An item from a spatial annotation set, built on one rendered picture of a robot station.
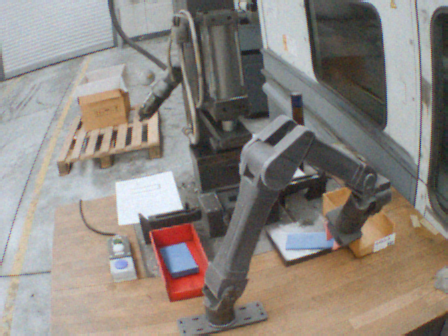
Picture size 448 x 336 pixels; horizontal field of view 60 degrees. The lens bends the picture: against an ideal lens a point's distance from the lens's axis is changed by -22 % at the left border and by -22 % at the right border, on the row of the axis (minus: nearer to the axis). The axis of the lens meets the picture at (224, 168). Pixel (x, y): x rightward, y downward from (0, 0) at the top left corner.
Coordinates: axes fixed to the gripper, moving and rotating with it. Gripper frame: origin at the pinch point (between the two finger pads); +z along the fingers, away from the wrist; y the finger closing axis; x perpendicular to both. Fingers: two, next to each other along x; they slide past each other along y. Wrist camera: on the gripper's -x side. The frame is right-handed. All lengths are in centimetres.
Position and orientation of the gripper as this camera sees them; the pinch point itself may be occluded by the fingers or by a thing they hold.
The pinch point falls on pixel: (332, 242)
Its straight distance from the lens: 120.5
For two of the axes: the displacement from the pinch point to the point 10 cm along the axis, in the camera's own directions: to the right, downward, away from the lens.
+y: -4.4, -7.4, 5.1
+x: -8.9, 2.7, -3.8
